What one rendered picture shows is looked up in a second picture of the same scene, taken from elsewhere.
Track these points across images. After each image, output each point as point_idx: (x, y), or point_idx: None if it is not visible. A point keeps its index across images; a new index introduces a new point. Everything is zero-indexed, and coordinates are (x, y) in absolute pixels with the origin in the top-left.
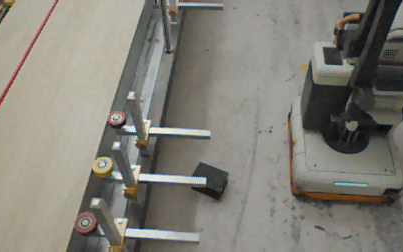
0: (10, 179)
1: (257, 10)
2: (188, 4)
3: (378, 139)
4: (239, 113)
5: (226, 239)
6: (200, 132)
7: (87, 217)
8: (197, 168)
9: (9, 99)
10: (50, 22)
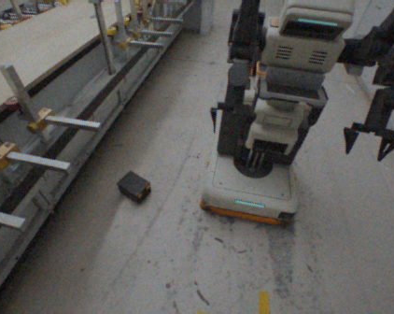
0: None
1: (210, 78)
2: (136, 42)
3: (280, 169)
4: (176, 141)
5: (134, 238)
6: (90, 123)
7: None
8: (125, 175)
9: None
10: (21, 39)
